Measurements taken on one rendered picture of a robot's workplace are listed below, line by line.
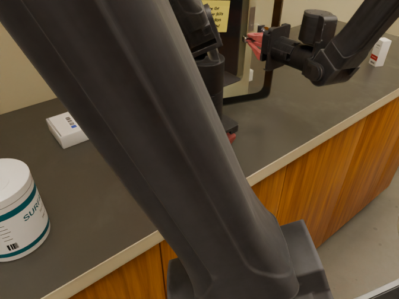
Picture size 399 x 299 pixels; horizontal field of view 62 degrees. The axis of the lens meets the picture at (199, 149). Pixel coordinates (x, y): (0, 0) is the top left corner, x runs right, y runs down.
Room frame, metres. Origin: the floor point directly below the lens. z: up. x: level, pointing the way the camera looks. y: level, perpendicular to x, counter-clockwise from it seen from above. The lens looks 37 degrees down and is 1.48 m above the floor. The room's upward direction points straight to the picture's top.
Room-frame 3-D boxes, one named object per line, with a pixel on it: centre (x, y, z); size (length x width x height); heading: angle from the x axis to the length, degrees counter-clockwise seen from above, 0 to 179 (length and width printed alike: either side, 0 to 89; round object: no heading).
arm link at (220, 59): (0.48, -0.01, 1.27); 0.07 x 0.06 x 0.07; 4
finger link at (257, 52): (0.81, -0.16, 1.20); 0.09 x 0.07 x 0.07; 39
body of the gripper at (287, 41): (0.75, -0.20, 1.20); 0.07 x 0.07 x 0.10; 39
